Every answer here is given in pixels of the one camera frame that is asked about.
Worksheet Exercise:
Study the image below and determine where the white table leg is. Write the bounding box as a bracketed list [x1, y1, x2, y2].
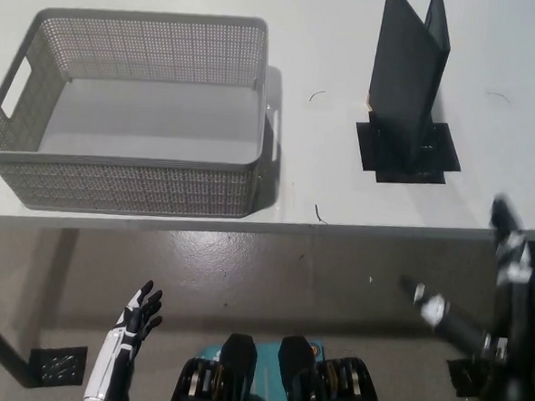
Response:
[30, 225, 80, 357]

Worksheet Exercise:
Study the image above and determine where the black notebook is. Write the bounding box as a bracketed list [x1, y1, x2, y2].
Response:
[363, 0, 456, 171]

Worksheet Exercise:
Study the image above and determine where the white and black left hand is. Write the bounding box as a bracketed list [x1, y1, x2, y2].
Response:
[83, 276, 166, 401]

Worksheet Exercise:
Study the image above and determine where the grey perforated plastic basket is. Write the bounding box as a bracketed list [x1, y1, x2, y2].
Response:
[0, 1, 289, 225]

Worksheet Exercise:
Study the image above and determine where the black tape patch on table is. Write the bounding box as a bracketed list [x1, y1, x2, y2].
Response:
[352, 117, 464, 190]

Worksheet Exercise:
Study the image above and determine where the black tape patch on floor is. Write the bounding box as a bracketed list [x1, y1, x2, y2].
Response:
[26, 342, 90, 389]
[444, 356, 491, 400]

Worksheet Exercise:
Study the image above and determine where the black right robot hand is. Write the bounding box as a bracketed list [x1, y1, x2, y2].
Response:
[391, 188, 535, 400]

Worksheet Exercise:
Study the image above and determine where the black ribbed robot torso block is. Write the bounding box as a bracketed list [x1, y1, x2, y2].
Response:
[277, 334, 390, 401]
[166, 328, 260, 401]

